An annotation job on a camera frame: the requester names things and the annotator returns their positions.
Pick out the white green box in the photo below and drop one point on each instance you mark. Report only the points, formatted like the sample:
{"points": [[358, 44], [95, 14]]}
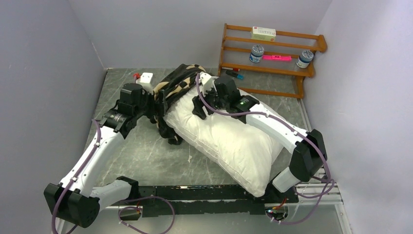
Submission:
{"points": [[261, 33]]}

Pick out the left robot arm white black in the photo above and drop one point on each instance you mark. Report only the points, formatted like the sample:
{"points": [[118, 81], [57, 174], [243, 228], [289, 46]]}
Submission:
{"points": [[74, 198]]}

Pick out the black pillowcase with beige flowers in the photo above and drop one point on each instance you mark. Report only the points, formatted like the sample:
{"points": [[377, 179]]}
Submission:
{"points": [[176, 85]]}

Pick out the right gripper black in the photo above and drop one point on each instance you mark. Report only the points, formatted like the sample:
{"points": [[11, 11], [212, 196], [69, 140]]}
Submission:
{"points": [[198, 109]]}

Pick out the left blue white jar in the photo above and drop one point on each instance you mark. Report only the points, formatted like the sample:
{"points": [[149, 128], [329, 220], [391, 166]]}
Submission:
{"points": [[256, 54]]}

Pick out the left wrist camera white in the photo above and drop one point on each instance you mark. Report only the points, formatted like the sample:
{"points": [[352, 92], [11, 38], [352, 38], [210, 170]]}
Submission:
{"points": [[146, 80]]}

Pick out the black blue marker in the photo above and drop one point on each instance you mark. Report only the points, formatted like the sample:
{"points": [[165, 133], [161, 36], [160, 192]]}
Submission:
{"points": [[234, 74]]}

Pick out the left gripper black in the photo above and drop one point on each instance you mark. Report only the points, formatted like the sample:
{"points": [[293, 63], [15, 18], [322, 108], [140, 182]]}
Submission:
{"points": [[161, 105]]}

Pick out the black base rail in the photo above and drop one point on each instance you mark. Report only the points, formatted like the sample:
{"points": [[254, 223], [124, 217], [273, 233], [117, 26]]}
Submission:
{"points": [[205, 199]]}

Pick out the white pillow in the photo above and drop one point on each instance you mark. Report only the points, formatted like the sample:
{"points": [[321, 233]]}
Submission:
{"points": [[243, 151]]}

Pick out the right blue white jar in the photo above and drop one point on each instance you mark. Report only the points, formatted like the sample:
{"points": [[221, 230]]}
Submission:
{"points": [[304, 59]]}

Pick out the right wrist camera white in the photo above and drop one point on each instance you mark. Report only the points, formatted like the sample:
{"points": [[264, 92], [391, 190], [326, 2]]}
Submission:
{"points": [[207, 82]]}

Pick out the pink highlighter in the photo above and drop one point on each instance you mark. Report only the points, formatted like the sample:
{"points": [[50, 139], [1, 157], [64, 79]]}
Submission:
{"points": [[276, 58]]}

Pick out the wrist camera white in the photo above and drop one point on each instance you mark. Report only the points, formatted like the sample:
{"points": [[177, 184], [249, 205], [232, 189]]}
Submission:
{"points": [[207, 82], [146, 80]]}

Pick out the blue white jar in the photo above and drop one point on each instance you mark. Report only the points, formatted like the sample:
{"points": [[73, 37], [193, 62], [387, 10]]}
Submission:
{"points": [[304, 59], [256, 54]]}

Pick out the wooden shelf rack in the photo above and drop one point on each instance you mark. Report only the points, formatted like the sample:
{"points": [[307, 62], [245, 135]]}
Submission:
{"points": [[236, 47]]}

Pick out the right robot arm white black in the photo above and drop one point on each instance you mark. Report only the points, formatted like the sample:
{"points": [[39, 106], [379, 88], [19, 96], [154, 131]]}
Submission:
{"points": [[306, 147]]}

